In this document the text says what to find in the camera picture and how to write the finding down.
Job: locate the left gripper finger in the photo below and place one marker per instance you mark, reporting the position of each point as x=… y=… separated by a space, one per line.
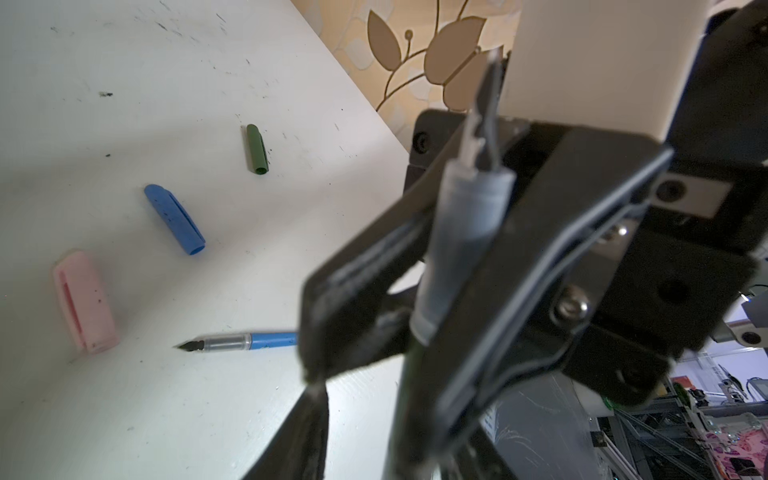
x=298 y=449

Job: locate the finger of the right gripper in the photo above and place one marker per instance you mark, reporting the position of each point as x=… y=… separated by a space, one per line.
x=500 y=327
x=348 y=318

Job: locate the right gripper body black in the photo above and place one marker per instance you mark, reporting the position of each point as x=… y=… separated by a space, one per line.
x=657 y=284

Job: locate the blue pen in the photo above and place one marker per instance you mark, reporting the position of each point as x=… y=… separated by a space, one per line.
x=248 y=341

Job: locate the green pen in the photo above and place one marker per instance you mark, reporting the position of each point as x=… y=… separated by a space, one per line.
x=474 y=192

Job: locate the green pen cap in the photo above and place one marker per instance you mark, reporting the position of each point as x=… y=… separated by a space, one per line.
x=257 y=150

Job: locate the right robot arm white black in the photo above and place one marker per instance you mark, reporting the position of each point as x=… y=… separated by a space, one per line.
x=568 y=37

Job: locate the blue pen cap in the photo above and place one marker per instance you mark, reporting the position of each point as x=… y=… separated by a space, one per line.
x=176 y=219

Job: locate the pink pen cap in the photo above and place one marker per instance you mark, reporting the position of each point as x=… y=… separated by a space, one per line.
x=83 y=301

